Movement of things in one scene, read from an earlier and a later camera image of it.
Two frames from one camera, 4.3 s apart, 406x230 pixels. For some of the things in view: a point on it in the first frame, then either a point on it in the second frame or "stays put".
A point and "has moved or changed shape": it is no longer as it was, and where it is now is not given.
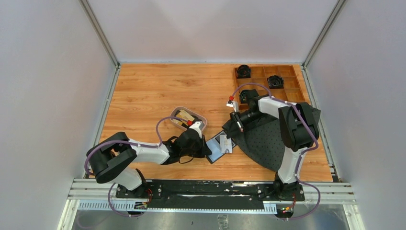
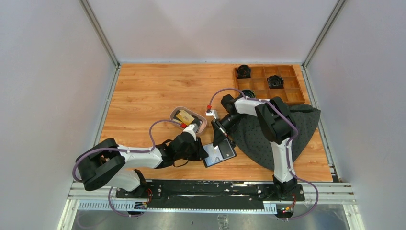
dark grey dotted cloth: x=261 y=140 stays put
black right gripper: x=235 y=128 to x=219 y=133
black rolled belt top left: x=243 y=71 stays put
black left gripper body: x=197 y=150 stays put
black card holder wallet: x=219 y=145 has moved or changed shape
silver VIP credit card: x=225 y=144 to x=214 y=155
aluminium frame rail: x=102 y=189 stays put
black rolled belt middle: x=276 y=82 stays put
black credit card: x=223 y=133 has moved or changed shape
